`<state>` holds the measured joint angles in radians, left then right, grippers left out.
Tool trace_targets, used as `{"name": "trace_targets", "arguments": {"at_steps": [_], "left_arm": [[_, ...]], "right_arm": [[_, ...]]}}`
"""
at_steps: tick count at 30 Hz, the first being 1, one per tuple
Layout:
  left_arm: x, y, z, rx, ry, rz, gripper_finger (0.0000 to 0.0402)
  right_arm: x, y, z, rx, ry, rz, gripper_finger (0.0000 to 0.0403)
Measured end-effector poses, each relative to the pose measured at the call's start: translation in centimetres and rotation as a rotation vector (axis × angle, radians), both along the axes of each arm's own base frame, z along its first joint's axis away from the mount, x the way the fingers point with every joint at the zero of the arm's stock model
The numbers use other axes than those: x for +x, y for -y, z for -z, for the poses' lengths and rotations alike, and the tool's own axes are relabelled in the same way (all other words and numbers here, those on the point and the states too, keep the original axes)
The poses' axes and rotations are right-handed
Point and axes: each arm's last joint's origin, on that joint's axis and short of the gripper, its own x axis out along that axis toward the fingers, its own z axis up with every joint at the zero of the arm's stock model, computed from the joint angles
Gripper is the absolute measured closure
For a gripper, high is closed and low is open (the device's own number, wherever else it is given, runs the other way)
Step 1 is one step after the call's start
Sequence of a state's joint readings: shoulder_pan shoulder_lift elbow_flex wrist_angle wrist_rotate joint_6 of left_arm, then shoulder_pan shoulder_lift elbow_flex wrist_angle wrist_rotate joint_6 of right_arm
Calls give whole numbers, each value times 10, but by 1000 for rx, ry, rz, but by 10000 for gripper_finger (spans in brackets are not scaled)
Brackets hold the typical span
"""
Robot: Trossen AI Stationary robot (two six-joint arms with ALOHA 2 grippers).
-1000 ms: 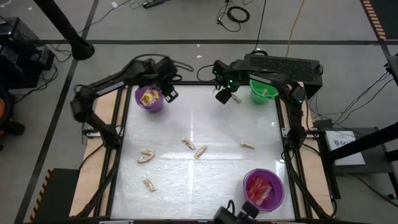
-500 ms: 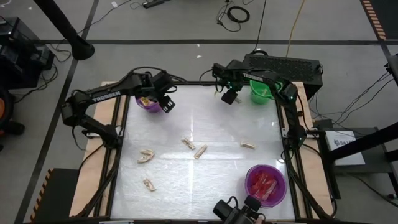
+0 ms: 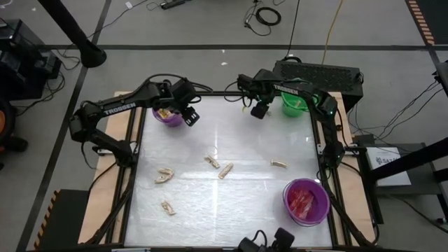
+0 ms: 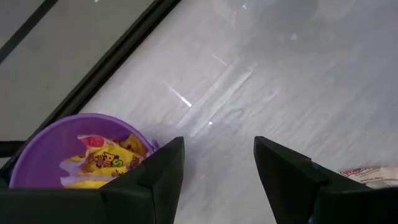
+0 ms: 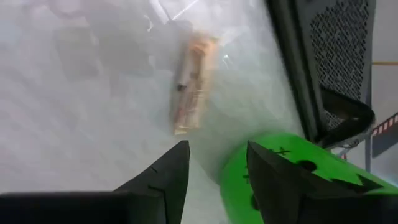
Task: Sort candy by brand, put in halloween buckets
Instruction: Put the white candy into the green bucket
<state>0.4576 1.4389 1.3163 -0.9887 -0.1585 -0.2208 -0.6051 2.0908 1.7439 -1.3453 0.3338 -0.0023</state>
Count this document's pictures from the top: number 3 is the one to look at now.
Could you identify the black perforated computer case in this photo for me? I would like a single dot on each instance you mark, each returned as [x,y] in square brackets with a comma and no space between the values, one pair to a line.
[332,73]

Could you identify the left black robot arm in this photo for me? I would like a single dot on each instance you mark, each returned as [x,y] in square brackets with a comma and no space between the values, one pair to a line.
[119,108]

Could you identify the black equipment cart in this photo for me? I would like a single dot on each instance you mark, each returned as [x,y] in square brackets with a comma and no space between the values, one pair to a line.
[28,63]

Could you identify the purple halloween bucket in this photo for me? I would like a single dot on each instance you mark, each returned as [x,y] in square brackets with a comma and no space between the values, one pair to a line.
[173,120]
[320,206]

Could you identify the black pole stand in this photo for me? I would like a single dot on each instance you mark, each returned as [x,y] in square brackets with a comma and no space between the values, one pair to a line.
[73,31]

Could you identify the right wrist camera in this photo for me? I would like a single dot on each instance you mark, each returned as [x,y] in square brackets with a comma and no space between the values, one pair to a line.
[246,82]

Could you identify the yellow candy pack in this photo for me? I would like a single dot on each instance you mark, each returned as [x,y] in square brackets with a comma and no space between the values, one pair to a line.
[164,113]

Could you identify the black mat orange striped edge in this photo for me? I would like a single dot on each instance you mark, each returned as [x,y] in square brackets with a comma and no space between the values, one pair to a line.
[66,220]
[437,17]

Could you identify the black stand beam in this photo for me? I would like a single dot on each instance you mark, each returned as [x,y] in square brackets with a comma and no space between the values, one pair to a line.
[413,159]

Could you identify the black table-level camera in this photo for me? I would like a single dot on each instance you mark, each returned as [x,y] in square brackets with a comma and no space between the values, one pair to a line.
[276,241]

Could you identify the green Frankenstein bucket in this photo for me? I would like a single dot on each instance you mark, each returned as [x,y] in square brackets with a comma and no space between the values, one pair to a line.
[288,110]

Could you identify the black power strip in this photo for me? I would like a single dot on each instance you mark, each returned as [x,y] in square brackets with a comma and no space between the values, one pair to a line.
[175,3]

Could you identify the orange black machine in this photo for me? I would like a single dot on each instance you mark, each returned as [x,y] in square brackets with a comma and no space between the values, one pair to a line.
[7,133]

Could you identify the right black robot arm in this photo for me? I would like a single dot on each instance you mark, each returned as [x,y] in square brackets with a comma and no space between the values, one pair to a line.
[332,150]

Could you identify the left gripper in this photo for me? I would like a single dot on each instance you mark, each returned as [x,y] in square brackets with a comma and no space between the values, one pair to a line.
[183,91]

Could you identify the black table frame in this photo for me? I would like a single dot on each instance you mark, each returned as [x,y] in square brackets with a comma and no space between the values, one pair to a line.
[210,94]

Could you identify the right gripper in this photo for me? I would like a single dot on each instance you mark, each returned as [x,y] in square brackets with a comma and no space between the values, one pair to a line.
[260,92]

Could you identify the white paper box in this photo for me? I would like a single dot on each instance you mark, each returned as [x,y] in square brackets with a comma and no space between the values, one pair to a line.
[388,164]

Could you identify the wooden side board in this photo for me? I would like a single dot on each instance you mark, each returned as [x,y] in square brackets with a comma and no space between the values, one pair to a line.
[353,203]
[105,203]

